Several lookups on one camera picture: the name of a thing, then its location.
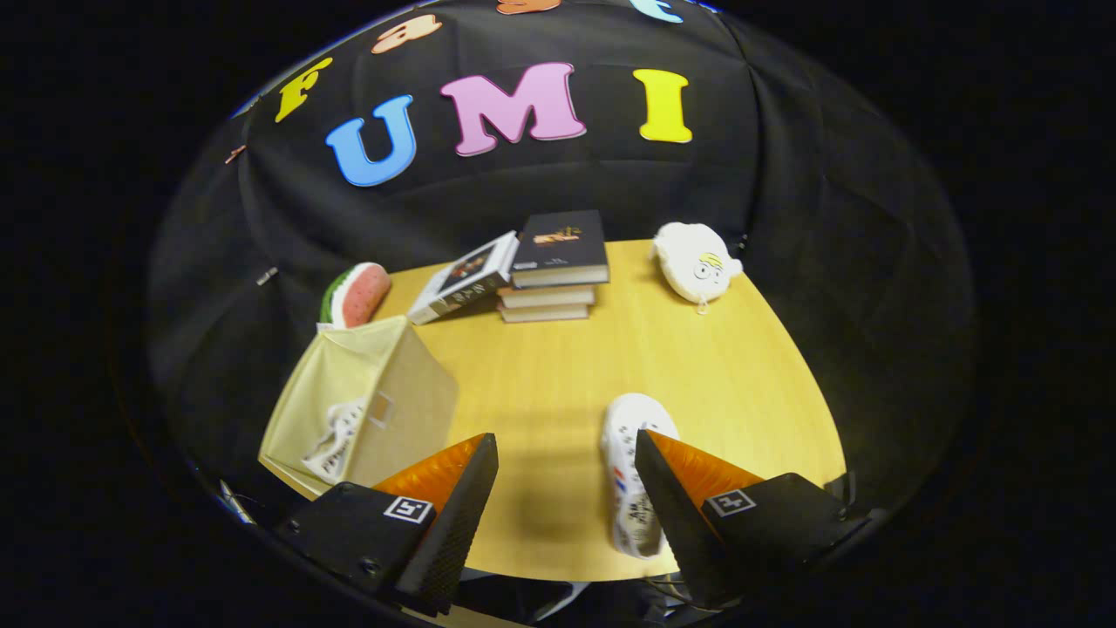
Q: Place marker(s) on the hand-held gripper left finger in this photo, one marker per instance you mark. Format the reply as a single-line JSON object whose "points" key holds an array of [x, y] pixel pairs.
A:
{"points": [[453, 532]]}

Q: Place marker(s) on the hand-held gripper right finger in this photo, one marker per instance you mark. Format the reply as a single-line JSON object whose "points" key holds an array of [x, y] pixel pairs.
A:
{"points": [[676, 523]]}

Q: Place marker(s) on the white canvas shoe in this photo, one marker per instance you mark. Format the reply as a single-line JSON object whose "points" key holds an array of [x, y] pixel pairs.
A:
{"points": [[626, 453], [336, 440]]}

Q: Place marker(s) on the cream fabric storage box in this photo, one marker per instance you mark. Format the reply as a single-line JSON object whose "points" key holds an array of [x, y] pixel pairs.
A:
{"points": [[410, 392]]}

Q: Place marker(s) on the thin book with brown cover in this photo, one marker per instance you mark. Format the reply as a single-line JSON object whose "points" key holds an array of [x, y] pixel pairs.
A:
{"points": [[542, 313]]}

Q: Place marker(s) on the white cover portrait book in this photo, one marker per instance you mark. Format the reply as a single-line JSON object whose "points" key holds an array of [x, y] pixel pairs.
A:
{"points": [[462, 279]]}

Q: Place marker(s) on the thick book with brown cover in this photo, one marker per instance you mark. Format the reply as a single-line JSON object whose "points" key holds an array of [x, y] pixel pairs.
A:
{"points": [[547, 296]]}

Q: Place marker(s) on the watermelon slice plush toy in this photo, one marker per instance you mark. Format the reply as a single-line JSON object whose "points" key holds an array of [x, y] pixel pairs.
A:
{"points": [[359, 295]]}

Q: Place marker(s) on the white round plush toy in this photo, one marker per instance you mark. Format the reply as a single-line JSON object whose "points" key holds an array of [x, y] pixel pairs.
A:
{"points": [[693, 257]]}

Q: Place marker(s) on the black cover book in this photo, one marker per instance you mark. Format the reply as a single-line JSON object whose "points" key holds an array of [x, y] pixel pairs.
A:
{"points": [[558, 244]]}

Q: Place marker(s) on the silver metal clip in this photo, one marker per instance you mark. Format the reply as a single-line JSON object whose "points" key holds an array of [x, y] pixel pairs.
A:
{"points": [[266, 276]]}

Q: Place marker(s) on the black backdrop cloth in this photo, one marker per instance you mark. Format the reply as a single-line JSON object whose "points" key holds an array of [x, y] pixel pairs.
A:
{"points": [[785, 174]]}

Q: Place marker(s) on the copper coloured clip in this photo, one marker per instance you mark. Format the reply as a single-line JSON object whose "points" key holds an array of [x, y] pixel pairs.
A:
{"points": [[234, 154]]}

